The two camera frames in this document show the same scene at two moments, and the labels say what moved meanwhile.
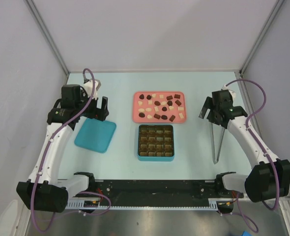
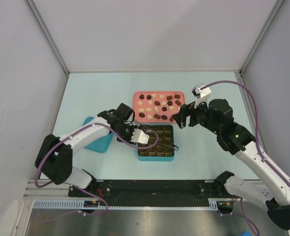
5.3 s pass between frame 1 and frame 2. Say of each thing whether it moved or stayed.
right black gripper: moved
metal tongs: moved
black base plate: stayed
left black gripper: moved
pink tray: stayed
